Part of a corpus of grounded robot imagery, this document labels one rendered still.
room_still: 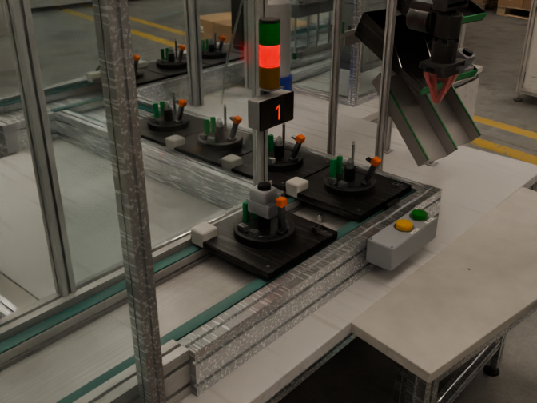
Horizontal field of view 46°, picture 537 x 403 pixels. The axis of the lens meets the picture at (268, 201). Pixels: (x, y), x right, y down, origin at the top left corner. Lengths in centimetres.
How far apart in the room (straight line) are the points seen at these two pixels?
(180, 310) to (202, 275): 13
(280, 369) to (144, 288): 41
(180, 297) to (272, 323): 21
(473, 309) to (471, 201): 55
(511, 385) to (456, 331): 127
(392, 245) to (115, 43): 86
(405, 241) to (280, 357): 42
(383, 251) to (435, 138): 54
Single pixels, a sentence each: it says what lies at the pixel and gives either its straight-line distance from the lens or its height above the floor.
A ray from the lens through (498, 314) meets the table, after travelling 147.
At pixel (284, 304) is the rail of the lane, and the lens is 129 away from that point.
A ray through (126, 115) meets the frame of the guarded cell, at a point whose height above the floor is 143.
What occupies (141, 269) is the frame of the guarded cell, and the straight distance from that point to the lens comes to 91.
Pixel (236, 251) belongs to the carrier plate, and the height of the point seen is 97.
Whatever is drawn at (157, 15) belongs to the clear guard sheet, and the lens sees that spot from 130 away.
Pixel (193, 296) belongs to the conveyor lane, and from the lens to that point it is 134.
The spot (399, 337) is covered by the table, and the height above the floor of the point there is 86.
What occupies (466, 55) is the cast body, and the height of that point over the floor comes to 126.
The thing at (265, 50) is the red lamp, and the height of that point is 135.
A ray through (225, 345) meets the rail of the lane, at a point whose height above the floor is 93.
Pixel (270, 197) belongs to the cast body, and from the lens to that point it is 139.
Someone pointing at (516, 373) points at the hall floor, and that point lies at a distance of 271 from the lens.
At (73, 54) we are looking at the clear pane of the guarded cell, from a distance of 78.
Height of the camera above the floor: 168
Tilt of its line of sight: 26 degrees down
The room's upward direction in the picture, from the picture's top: straight up
